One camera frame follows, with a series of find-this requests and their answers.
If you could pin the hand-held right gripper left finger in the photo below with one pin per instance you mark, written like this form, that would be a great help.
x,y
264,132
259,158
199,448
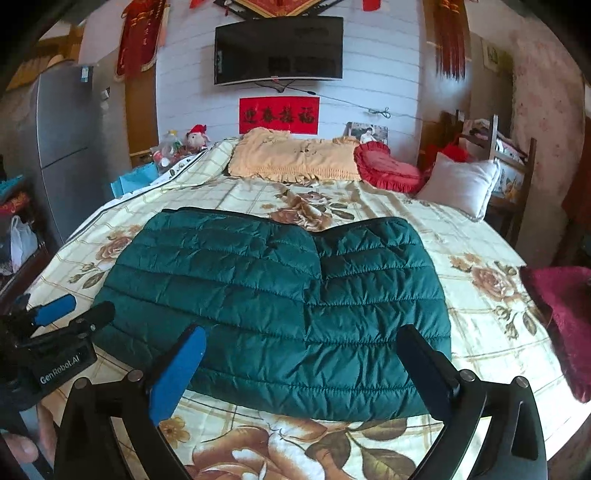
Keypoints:
x,y
178,374

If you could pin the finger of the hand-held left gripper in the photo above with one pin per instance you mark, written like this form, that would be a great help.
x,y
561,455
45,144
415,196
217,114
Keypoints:
x,y
97,314
55,308

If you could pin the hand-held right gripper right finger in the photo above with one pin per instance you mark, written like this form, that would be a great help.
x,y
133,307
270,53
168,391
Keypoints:
x,y
425,364

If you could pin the green quilted jacket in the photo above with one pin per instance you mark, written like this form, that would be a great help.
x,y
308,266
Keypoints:
x,y
277,314

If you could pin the person's left hand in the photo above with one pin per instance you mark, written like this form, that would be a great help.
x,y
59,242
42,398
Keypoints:
x,y
46,434

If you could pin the white plastic bag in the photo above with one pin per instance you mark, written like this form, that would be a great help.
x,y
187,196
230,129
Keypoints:
x,y
23,244

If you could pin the floral bedspread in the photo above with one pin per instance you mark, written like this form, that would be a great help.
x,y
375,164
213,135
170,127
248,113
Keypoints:
x,y
461,240

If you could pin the blue paper bag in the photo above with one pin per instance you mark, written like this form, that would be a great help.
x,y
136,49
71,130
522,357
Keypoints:
x,y
134,180

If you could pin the maroon cloth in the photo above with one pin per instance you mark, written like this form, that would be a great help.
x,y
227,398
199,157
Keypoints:
x,y
563,323

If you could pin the grey refrigerator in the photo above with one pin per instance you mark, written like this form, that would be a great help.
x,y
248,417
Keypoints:
x,y
64,138

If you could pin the clear plastic bag of goods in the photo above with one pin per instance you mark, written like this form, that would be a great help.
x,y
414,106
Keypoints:
x,y
166,152

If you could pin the white pillow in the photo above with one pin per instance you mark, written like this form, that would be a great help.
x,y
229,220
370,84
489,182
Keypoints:
x,y
457,187

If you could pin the red heart-shaped pillow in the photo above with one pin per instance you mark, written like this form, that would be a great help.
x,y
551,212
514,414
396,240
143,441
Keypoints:
x,y
388,168

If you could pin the wooden door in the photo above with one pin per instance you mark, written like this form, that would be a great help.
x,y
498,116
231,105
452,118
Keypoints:
x,y
143,120

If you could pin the stuffed toy with red hat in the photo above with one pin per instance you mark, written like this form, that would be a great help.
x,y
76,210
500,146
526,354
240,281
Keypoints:
x,y
197,137

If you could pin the red cloth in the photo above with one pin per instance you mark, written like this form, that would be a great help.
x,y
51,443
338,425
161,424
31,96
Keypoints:
x,y
455,152

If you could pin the wooden chair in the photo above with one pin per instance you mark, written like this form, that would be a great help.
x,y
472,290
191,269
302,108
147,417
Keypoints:
x,y
530,161

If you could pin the framed photo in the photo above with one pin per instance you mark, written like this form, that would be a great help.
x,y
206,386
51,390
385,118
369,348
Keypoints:
x,y
369,134

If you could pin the yellow frilled pillow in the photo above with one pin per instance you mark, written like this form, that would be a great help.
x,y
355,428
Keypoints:
x,y
295,157

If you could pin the hanging scissors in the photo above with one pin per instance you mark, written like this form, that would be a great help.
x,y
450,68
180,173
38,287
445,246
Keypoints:
x,y
381,112

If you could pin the red fringed pennant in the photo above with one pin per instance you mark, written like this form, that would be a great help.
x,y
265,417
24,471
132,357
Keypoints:
x,y
138,37

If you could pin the red tassel hanging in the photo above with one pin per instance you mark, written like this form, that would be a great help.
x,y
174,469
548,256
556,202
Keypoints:
x,y
450,37

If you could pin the red wall banner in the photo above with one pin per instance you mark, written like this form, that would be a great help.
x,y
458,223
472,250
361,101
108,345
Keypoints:
x,y
277,115

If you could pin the small wall picture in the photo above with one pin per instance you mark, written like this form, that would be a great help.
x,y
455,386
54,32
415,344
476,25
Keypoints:
x,y
491,53

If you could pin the wall-mounted television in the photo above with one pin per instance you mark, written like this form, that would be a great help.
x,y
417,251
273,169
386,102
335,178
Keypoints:
x,y
277,50

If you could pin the framed red wall decoration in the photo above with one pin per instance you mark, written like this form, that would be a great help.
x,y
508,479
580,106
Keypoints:
x,y
277,5

